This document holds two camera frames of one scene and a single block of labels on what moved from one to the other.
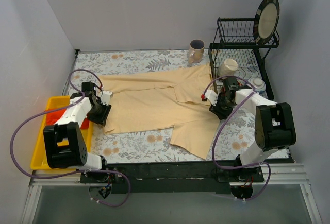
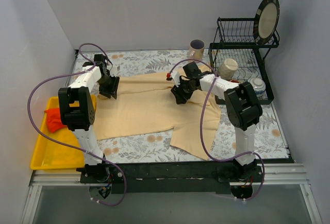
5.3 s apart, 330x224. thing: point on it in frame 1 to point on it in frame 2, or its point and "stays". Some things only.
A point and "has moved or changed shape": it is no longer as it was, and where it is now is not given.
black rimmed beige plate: x=266 y=19 stays
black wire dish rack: x=237 y=54 stays
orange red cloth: x=51 y=118 stays
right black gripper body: x=219 y=109 to x=179 y=93
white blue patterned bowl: x=258 y=84 stays
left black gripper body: x=102 y=114 to x=111 y=86
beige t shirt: x=180 y=99 has moved or changed shape
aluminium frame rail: x=275 y=174 stays
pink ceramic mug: x=196 y=47 stays
